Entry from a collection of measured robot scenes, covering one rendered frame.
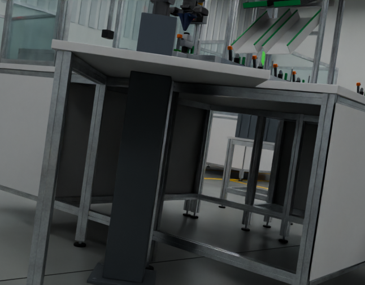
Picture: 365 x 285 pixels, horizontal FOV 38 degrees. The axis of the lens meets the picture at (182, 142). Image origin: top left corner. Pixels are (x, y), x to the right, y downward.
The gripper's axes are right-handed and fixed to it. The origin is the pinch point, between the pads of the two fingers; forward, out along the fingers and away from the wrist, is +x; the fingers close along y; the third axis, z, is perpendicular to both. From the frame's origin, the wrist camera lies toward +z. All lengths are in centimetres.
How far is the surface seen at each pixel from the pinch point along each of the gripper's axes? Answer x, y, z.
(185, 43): 4.8, 12.1, 17.0
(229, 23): -37, 62, 126
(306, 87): 26, -63, -5
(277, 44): 5.2, -38.2, 15.2
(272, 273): 94, -60, 0
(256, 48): 8.6, -32.7, 8.0
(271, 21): -8.6, -26.4, 27.5
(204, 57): 14.4, -11.2, 2.4
